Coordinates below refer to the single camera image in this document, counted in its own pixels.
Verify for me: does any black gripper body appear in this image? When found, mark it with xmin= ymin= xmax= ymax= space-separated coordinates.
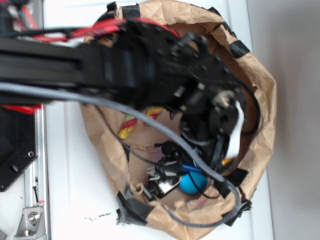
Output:
xmin=146 ymin=141 xmax=234 ymax=200

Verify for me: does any blue ball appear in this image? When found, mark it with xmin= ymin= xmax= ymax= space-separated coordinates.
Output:
xmin=179 ymin=172 xmax=208 ymax=195

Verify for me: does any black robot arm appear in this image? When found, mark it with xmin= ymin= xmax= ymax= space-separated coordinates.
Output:
xmin=0 ymin=19 xmax=245 ymax=191

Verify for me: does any brown paper bag bin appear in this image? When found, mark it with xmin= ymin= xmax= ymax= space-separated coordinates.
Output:
xmin=81 ymin=0 xmax=277 ymax=240

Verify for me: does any white flat ribbon cable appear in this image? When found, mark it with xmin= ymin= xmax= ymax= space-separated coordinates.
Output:
xmin=228 ymin=99 xmax=245 ymax=159

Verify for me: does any thin black cable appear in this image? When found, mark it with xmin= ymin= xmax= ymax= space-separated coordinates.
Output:
xmin=94 ymin=74 xmax=261 ymax=200

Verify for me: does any multicolour twisted rope toy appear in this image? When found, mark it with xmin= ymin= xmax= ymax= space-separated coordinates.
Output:
xmin=117 ymin=106 xmax=163 ymax=140

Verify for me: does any red cable bundle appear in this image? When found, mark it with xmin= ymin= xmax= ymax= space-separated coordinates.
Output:
xmin=7 ymin=4 xmax=180 ymax=43

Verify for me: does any aluminium extrusion rail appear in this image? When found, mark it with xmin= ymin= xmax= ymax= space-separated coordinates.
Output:
xmin=24 ymin=105 xmax=52 ymax=240

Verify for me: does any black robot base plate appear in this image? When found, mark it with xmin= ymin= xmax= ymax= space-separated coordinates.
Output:
xmin=0 ymin=107 xmax=37 ymax=192

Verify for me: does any metal corner bracket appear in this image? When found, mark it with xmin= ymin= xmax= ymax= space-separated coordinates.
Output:
xmin=14 ymin=206 xmax=47 ymax=240

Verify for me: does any grey braided cable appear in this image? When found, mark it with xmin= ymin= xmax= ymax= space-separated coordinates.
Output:
xmin=0 ymin=81 xmax=242 ymax=229

